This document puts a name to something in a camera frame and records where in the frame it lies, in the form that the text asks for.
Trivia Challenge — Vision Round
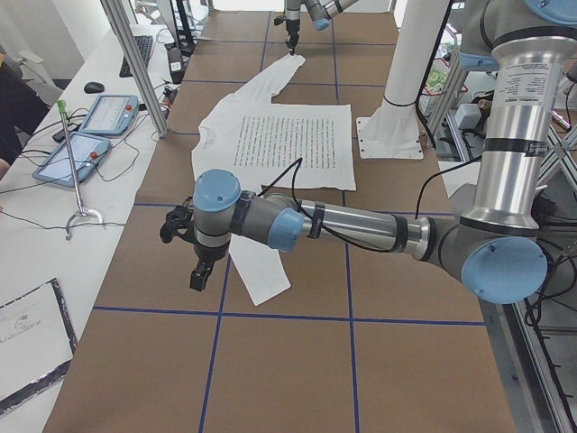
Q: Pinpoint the blue teach pendant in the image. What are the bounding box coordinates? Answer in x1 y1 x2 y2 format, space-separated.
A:
78 94 139 137
32 132 112 189

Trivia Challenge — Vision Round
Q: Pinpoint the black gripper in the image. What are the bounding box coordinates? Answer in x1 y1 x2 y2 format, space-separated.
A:
189 242 230 290
285 18 300 55

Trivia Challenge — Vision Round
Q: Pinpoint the white paper in plastic sleeve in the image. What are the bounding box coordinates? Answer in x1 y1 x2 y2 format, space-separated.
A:
1 278 78 416

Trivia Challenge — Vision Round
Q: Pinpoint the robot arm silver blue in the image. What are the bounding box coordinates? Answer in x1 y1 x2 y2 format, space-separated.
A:
191 1 576 304
274 0 357 55

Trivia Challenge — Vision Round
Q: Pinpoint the aluminium frame post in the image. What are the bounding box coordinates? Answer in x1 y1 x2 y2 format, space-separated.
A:
101 0 168 138

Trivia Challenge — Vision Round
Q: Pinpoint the upper blue teach pendant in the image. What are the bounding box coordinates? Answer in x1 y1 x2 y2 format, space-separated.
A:
78 94 139 137

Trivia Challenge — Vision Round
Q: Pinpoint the metal grabber stick green handle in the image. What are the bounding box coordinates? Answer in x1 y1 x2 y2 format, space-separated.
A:
57 99 104 241

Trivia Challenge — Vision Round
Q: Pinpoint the white long sleeve t-shirt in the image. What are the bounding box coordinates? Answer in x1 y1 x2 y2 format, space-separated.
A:
191 54 356 305

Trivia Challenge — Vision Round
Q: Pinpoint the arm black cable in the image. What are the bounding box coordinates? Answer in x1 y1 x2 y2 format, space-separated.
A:
254 157 483 254

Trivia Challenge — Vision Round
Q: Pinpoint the black keyboard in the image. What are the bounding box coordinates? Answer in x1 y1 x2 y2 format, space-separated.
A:
118 34 155 78

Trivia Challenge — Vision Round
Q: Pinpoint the black power adapter white label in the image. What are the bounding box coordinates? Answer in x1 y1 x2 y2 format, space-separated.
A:
167 47 186 84

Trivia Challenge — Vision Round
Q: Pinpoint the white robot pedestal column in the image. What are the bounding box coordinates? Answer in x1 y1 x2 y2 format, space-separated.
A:
357 0 451 160

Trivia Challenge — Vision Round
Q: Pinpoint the black computer mouse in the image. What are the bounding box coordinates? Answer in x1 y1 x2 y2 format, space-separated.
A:
84 81 105 94

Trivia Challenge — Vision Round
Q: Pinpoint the lower blue teach pendant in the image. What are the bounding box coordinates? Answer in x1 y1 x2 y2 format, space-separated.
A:
32 132 112 189

